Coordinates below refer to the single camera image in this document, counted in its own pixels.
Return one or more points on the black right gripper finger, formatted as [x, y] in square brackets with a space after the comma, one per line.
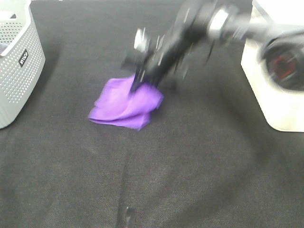
[138, 81]

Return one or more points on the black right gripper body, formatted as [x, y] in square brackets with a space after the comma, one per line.
[158, 57]

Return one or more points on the purple towel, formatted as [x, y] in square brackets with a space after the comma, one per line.
[117, 106]

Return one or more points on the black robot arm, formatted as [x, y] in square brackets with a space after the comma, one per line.
[282, 45]

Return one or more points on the black table mat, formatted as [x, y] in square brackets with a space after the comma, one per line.
[207, 159]

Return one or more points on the grey perforated plastic basket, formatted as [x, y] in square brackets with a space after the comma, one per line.
[21, 58]

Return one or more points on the white plastic basket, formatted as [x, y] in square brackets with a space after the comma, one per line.
[283, 109]

